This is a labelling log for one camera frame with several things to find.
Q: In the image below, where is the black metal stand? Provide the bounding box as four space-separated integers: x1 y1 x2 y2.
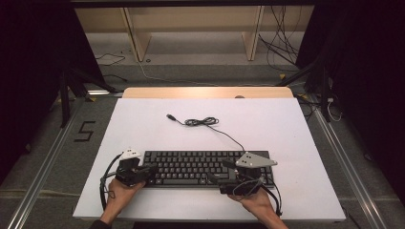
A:
274 59 332 124
57 66 119 129

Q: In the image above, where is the hand-held gripper cable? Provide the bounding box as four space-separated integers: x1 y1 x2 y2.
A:
231 177 285 218
98 153 124 212

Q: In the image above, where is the white board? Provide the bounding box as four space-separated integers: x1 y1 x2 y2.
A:
72 96 348 223

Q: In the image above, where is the dark curtain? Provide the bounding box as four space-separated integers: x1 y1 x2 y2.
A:
295 0 405 205
0 0 107 186

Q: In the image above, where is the white floor cable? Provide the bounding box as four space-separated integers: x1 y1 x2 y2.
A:
137 60 222 88

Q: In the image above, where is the right hand-held gripper cable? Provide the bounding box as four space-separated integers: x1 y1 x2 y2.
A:
231 177 285 218

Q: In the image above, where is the person's left hand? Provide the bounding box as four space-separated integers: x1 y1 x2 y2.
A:
105 177 146 218

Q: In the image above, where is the black floor cable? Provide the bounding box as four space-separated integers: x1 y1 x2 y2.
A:
95 52 127 67

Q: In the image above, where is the wooden shelf unit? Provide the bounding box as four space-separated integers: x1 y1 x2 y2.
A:
74 5 315 63

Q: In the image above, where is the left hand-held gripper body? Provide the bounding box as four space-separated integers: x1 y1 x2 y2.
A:
115 147 155 188

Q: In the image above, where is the black keyboard cable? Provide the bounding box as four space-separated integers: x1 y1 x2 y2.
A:
165 113 246 153

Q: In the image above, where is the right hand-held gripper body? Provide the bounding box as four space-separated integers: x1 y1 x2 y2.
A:
218 151 278 197

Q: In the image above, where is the short metal rail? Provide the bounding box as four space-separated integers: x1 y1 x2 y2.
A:
87 89 124 96

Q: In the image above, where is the bundle of black cables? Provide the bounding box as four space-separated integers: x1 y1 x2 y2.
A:
257 5 308 73

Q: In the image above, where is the black keyboard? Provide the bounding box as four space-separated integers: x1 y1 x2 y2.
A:
140 150 276 190

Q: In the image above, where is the long metal floor rail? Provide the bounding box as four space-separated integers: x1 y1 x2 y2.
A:
309 100 389 229
5 104 84 229

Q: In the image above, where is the person's right hand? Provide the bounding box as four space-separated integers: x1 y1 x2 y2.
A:
226 186 275 218

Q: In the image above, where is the left hand-held gripper cable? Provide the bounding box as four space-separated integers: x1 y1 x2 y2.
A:
98 153 124 212

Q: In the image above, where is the white cable with plug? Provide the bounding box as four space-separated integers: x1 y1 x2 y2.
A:
326 96 344 123

